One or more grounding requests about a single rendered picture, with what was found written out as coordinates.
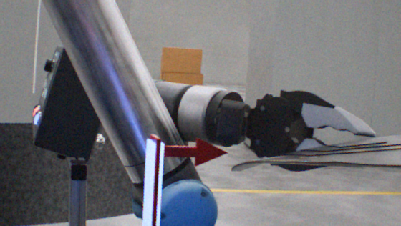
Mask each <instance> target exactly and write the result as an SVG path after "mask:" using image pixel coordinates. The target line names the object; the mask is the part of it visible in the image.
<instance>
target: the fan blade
mask: <svg viewBox="0 0 401 226"><path fill-rule="evenodd" d="M314 156H321V157H314ZM292 157H310V158H292ZM261 164H307V165H324V166H333V167H341V166H343V167H401V134H399V135H392V136H386V137H375V138H370V139H361V140H356V141H351V142H344V143H339V144H332V145H327V146H322V147H314V148H309V149H301V150H299V151H295V152H287V153H284V154H280V155H276V156H273V157H272V158H266V159H260V160H256V161H252V162H244V163H241V164H238V165H236V166H233V167H232V168H231V171H242V170H246V169H249V168H252V167H255V166H258V165H261Z"/></svg>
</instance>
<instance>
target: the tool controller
mask: <svg viewBox="0 0 401 226"><path fill-rule="evenodd" d="M44 70H45V71H46V72H48V75H47V78H48V80H47V78H46V80H45V83H44V86H45V84H46V82H47V85H46V88H45V90H44V86H43V89H42V92H43V90H44V94H43V97H42V96H40V99H39V103H38V104H40V105H39V106H40V109H41V117H40V120H39V123H38V125H37V127H36V125H35V123H34V119H33V135H34V146H35V147H38V148H42V149H45V150H48V151H50V152H55V153H57V157H58V158H59V159H63V160H65V159H66V156H67V157H75V159H78V157H84V158H85V161H86V162H88V161H89V160H90V157H91V154H92V152H93V151H94V147H95V148H98V149H102V148H103V147H104V142H105V139H104V138H102V135H101V134H98V133H99V130H100V127H101V124H102V123H101V121H100V119H99V117H98V116H97V113H96V111H95V108H94V107H93V105H92V103H91V101H90V99H89V98H88V95H87V93H86V91H85V90H84V88H83V85H82V83H81V81H80V79H79V78H78V75H77V73H76V71H75V69H74V66H73V65H72V63H71V61H70V58H69V56H68V54H67V52H66V50H65V48H64V47H63V45H60V44H59V45H57V48H56V50H55V52H54V56H53V58H52V59H47V60H46V64H45V66H44ZM41 98H42V100H41Z"/></svg>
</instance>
